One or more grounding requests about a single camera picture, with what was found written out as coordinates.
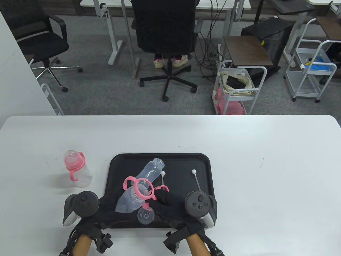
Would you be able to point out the white desk with legs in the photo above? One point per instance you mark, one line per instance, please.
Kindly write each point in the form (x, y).
(90, 2)

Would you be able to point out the aluminium frame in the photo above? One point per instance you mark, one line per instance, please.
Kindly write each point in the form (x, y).
(136, 68)

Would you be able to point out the pink collar with nipple straw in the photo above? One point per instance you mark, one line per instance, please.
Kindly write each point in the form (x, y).
(163, 173)
(194, 171)
(74, 167)

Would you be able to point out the black office chair with armrests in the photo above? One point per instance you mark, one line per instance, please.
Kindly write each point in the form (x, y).
(40, 45)

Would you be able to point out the person's right hand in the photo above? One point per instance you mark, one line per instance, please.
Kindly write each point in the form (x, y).
(170, 210)

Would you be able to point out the person's left hand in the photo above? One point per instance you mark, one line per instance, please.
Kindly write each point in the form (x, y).
(109, 218)

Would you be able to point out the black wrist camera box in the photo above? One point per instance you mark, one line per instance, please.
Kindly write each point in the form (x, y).
(217, 252)

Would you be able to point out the brown side table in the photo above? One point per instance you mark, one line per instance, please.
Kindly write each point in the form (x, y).
(247, 50)

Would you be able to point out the beige tote bag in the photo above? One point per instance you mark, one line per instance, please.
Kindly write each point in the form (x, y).
(249, 85)

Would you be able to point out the black high-back office chair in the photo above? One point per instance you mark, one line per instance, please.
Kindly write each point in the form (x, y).
(165, 26)

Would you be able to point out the person's left forearm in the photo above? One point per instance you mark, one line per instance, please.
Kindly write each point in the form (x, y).
(82, 246)

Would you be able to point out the black plastic tray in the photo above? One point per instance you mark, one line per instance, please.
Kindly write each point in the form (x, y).
(181, 165)

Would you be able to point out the blue cloth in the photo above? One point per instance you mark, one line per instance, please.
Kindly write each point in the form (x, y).
(319, 66)

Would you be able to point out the white trolley cart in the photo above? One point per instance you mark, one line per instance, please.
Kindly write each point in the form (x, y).
(303, 80)
(239, 98)

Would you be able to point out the pink bag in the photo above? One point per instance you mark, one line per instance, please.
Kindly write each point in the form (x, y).
(234, 108)

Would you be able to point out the black desk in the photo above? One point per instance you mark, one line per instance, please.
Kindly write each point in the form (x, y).
(290, 6)

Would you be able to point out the person's right forearm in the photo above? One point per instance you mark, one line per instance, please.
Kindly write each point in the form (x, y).
(195, 246)

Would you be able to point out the black and white controller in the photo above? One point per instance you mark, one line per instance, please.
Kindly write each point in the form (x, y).
(199, 204)
(85, 204)

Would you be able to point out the white partition board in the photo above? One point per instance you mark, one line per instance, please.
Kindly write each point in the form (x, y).
(16, 80)

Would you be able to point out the clear baby bottle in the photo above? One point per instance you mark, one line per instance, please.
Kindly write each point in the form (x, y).
(84, 178)
(151, 168)
(128, 202)

